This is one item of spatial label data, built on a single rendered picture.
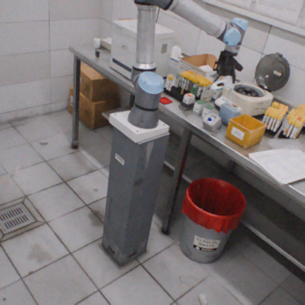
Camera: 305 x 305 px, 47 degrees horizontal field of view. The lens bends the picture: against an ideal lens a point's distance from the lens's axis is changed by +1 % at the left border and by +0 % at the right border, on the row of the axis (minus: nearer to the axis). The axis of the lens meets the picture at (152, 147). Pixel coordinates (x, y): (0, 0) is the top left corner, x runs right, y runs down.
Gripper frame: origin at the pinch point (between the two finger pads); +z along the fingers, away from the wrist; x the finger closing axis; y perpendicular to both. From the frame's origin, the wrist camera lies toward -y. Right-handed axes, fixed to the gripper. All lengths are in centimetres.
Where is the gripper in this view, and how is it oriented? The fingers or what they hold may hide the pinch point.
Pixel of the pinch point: (221, 89)
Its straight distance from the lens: 192.4
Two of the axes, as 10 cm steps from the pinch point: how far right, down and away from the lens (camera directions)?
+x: 4.9, 5.2, -7.0
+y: -8.5, 1.0, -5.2
